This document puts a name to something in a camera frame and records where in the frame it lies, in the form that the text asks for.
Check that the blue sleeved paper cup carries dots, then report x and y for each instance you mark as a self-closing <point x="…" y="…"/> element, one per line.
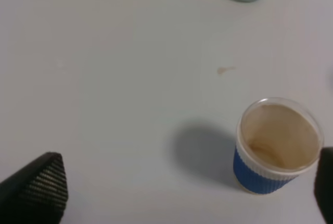
<point x="277" y="140"/>

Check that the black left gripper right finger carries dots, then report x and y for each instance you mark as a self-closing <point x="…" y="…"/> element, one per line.
<point x="323" y="185"/>

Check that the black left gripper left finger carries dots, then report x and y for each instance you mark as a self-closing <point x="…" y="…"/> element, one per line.
<point x="37" y="193"/>

